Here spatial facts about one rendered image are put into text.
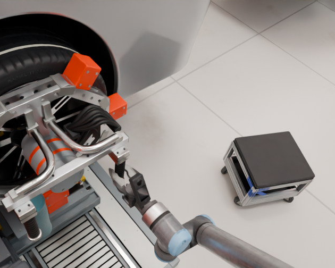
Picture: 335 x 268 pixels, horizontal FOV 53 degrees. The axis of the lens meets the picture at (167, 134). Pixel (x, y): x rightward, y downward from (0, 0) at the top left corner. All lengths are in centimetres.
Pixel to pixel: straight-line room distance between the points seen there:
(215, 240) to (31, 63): 80
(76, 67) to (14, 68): 18
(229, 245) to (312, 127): 195
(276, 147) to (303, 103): 100
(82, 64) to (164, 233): 60
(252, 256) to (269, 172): 104
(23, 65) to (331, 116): 255
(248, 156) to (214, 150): 44
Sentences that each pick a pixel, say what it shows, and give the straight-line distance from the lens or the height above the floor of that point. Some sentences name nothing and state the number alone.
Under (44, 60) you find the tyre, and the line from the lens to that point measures 112.
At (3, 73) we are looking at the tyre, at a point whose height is 117.
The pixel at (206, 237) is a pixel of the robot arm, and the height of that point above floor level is 80.
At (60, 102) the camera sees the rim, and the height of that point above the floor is 92.
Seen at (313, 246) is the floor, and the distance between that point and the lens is 236.
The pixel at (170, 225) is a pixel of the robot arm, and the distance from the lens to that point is 114.
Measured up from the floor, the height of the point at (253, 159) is 34.
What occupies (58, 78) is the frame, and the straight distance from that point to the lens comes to 112.
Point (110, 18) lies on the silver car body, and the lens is 122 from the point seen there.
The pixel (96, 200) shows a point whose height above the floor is 16.
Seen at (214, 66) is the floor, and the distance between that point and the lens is 305.
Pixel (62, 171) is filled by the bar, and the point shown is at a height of 98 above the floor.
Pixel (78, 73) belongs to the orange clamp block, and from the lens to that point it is 111.
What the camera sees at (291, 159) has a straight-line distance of 216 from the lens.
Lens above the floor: 189
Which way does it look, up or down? 51 degrees down
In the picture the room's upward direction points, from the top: 15 degrees clockwise
